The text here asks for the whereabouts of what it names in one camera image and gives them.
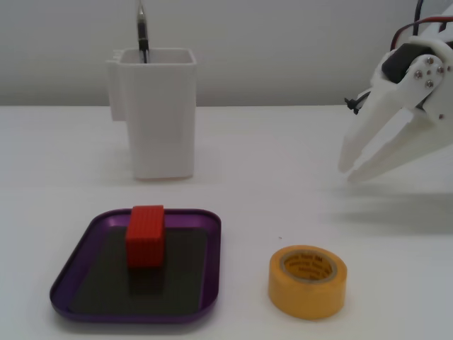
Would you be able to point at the black pen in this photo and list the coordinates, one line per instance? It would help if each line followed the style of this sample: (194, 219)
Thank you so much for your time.
(142, 32)

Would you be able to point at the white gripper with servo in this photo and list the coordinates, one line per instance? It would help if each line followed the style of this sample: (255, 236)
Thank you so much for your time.
(389, 93)

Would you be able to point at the yellow tape roll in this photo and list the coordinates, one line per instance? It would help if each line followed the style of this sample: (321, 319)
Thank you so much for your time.
(304, 301)

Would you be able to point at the white plastic pen holder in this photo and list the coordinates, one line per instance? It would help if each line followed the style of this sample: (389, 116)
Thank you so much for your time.
(159, 124)

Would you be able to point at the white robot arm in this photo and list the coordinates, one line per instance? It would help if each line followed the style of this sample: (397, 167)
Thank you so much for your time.
(439, 30)

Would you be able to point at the red ribbed cube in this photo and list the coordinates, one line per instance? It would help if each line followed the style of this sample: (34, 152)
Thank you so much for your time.
(145, 237)

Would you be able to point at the purple metal tray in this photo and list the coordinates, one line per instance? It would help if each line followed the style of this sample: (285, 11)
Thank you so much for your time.
(106, 283)

